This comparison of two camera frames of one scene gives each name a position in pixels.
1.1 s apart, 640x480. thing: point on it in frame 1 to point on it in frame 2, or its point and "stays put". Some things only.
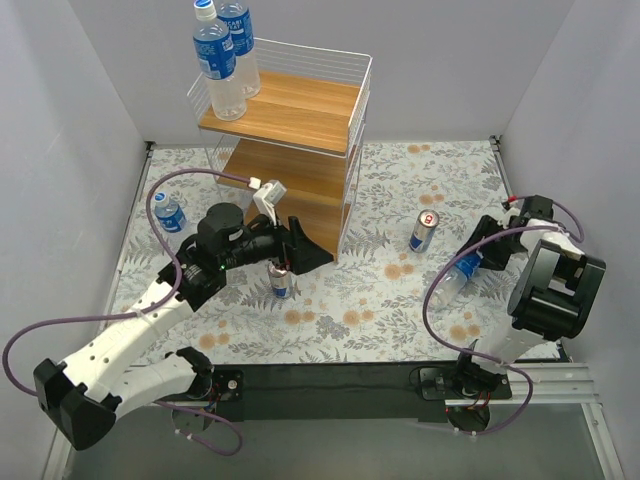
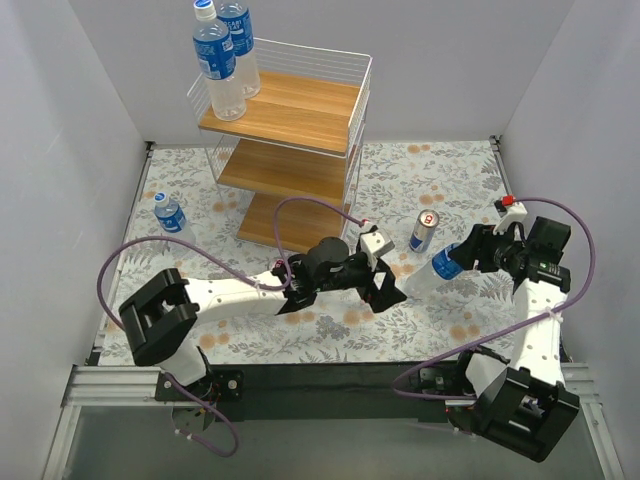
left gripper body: (290, 242) to (372, 279)
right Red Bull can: (427, 221) stays put
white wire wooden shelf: (301, 137) stays put
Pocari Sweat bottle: (454, 279) to (442, 266)
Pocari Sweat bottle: (216, 60) stays put
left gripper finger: (305, 253) to (380, 299)
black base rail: (355, 392) stays put
